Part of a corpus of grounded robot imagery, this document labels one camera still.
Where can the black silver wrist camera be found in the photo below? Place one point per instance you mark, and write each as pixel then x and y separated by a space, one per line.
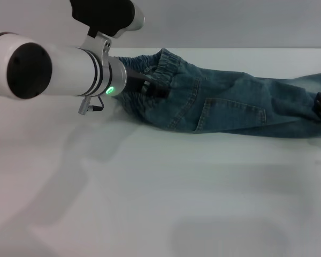
pixel 107 16

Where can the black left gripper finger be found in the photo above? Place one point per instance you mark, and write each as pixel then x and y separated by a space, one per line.
pixel 156 89

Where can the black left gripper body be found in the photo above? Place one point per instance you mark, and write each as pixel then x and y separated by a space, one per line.
pixel 135 80

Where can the blue denim shorts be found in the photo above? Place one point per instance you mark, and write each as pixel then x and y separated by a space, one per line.
pixel 230 101

